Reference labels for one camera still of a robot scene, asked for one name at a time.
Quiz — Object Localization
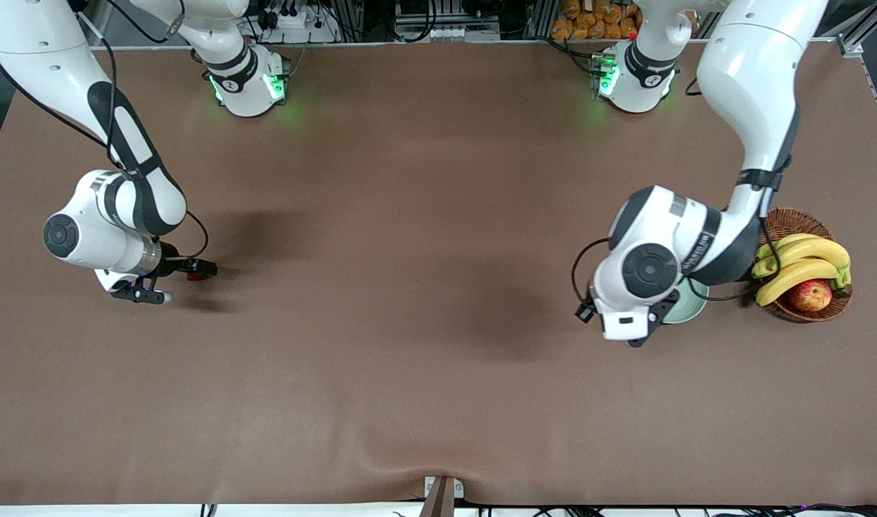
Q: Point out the light green round plate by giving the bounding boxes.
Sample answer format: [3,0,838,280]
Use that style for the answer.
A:
[661,279,710,325]

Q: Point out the large table cover mat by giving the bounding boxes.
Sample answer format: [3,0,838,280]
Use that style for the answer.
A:
[0,42,877,507]

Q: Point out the yellow banana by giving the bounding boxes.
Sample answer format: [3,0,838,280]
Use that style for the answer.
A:
[751,237,851,281]
[755,258,843,308]
[756,233,823,263]

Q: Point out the red apple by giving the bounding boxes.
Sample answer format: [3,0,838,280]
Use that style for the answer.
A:
[787,279,834,314]

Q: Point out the brown wicker basket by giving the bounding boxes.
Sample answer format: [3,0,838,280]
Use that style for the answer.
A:
[749,208,853,322]

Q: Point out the white power strip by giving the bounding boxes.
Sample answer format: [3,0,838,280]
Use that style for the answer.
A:
[255,0,319,31]

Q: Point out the bag of orange bread rolls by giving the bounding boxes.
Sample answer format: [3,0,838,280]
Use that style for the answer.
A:
[551,0,644,40]

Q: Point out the white connector strip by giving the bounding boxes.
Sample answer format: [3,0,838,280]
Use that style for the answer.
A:
[394,26,502,42]

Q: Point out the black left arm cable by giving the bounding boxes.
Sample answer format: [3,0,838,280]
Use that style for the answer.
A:
[571,72,794,306]

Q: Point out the brown post with white bracket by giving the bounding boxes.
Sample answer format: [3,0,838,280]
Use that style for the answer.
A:
[419,475,466,517]

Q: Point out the aluminium frame profile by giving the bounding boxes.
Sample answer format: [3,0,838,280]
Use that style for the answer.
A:
[837,0,877,58]

